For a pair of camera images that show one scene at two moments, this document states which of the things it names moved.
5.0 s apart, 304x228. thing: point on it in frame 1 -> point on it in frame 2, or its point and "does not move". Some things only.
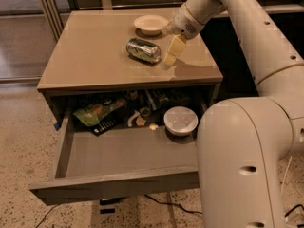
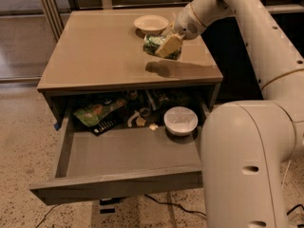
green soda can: [143, 49] -> [152, 43]
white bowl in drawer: [180, 121] does not move
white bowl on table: [150, 25] does not move
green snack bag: [92, 114] does not move
